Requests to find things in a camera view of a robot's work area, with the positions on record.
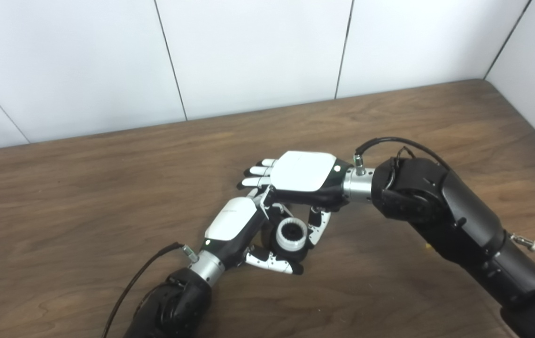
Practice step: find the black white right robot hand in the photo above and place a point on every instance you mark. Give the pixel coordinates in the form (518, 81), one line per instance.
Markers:
(302, 171)

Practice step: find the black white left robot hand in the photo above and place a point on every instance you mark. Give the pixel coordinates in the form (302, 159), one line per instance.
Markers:
(229, 223)

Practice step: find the silver round connector plug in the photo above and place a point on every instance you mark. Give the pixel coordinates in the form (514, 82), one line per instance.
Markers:
(525, 241)

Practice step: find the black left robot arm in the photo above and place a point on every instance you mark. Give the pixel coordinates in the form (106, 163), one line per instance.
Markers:
(173, 305)

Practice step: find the round black gear part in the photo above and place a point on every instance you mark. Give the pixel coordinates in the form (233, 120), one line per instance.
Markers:
(290, 231)

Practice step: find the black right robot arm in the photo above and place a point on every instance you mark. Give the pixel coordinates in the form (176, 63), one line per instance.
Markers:
(436, 197)

